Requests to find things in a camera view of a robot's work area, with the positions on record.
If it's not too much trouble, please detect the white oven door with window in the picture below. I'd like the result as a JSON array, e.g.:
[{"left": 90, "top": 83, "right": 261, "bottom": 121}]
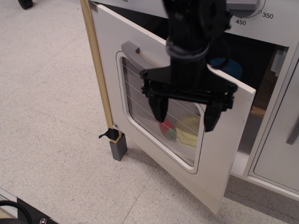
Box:
[{"left": 92, "top": 3, "right": 255, "bottom": 213}]

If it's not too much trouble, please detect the grey cabinet leg cap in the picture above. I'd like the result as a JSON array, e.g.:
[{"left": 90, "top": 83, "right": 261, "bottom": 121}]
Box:
[{"left": 110, "top": 134, "right": 128, "bottom": 161}]

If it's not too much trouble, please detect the white right cabinet door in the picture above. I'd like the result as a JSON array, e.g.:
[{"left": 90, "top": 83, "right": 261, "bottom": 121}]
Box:
[{"left": 250, "top": 53, "right": 299, "bottom": 194}]

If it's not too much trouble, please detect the grey temperature knob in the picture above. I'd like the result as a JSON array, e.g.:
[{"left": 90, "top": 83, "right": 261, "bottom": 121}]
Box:
[{"left": 226, "top": 0, "right": 260, "bottom": 18}]

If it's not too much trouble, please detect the yellow scalloped plate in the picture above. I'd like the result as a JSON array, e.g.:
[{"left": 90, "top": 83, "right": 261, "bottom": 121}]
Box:
[{"left": 175, "top": 114, "right": 200, "bottom": 147}]

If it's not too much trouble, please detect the grey oven door handle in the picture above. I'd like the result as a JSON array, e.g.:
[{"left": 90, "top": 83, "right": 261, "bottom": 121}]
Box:
[{"left": 121, "top": 41, "right": 172, "bottom": 75}]

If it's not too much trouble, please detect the light wooden corner post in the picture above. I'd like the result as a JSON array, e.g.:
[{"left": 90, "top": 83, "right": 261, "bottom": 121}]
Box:
[{"left": 80, "top": 0, "right": 116, "bottom": 130}]

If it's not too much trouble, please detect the black base plate with screw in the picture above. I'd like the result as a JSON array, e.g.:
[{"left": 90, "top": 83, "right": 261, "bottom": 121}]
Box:
[{"left": 17, "top": 198, "right": 58, "bottom": 224}]

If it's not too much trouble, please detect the aluminium frame rail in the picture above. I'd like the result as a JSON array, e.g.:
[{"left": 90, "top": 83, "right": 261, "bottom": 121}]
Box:
[{"left": 0, "top": 188, "right": 18, "bottom": 218}]

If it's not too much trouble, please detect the black caster wheel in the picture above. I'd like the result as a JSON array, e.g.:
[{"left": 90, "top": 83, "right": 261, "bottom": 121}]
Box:
[{"left": 18, "top": 0, "right": 33, "bottom": 10}]

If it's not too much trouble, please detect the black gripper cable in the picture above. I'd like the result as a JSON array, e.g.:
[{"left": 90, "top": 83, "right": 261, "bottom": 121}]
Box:
[{"left": 207, "top": 37, "right": 232, "bottom": 70}]

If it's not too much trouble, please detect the white toy kitchen cabinet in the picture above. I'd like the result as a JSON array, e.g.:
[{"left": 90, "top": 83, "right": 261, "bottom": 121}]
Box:
[{"left": 90, "top": 0, "right": 299, "bottom": 199}]

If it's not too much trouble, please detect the grey right door handle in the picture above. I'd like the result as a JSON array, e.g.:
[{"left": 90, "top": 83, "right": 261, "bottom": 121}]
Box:
[{"left": 286, "top": 118, "right": 299, "bottom": 145}]

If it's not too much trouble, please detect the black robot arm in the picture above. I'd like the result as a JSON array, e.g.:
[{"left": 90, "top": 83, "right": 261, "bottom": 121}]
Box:
[{"left": 140, "top": 0, "right": 237, "bottom": 132}]

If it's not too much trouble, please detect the black cable on floor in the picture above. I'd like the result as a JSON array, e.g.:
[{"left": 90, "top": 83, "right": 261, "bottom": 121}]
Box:
[{"left": 0, "top": 200, "right": 31, "bottom": 224}]

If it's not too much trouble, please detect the red toy chili pepper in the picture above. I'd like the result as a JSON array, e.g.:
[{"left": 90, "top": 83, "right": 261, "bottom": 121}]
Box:
[{"left": 159, "top": 119, "right": 177, "bottom": 140}]

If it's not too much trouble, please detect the blue plastic bowl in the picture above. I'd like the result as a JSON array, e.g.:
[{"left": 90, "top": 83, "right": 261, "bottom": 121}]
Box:
[{"left": 210, "top": 57, "right": 243, "bottom": 80}]

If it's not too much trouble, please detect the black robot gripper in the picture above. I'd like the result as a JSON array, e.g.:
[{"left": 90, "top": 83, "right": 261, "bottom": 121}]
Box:
[{"left": 140, "top": 57, "right": 237, "bottom": 133}]

